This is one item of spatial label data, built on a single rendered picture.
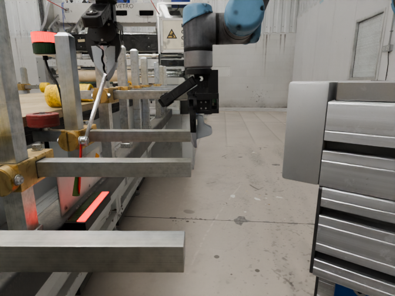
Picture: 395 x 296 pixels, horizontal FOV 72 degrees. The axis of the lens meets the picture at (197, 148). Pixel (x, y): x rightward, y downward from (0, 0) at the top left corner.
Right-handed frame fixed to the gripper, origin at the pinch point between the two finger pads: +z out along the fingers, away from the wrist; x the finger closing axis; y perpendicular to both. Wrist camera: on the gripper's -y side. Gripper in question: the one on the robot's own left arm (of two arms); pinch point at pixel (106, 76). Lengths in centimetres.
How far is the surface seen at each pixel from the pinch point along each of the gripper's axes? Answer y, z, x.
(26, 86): 148, 6, 113
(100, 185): -0.8, 31.1, 4.0
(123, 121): 43.6, 18.8, 8.1
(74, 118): -6.4, 10.5, 6.7
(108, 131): -2.1, 14.8, -0.2
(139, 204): 132, 101, 24
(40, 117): -4.4, 10.6, 16.7
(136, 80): 69, 1, 7
